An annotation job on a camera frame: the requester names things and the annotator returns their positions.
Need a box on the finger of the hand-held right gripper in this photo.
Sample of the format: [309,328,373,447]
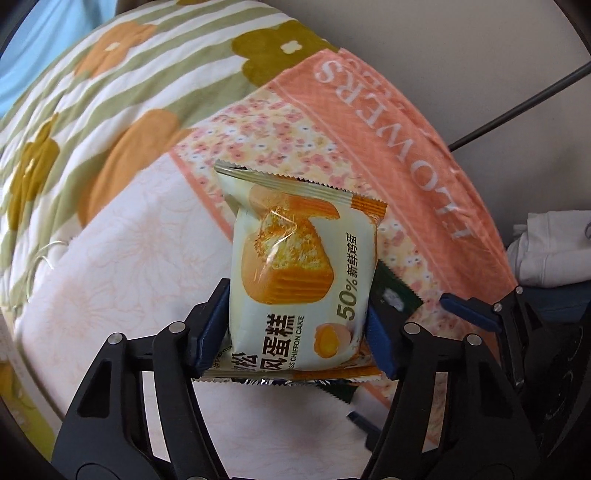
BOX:
[347,411,385,441]
[440,285,528,389]

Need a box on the green striped floral quilt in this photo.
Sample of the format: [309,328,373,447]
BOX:
[0,0,343,308]

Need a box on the cream orange cake packet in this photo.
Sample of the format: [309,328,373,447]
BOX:
[203,159,389,387]

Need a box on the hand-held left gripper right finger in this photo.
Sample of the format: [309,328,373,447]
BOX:
[360,300,542,480]

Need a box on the white folded garment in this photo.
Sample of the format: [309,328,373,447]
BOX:
[505,210,591,290]

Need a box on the black cable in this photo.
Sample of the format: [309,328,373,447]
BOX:
[448,61,591,153]

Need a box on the dark blue cloth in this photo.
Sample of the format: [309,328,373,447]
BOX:
[526,285,591,325]

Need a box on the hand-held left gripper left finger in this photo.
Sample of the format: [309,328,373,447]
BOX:
[51,277,232,480]

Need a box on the dark green snack packet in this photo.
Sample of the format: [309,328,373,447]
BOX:
[318,261,424,406]

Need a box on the green cardboard box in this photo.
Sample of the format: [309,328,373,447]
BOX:
[0,360,52,437]

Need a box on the pink floral bed sheet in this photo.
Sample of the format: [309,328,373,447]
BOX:
[9,46,519,464]

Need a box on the light blue sheer curtain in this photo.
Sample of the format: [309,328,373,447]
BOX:
[0,0,122,118]

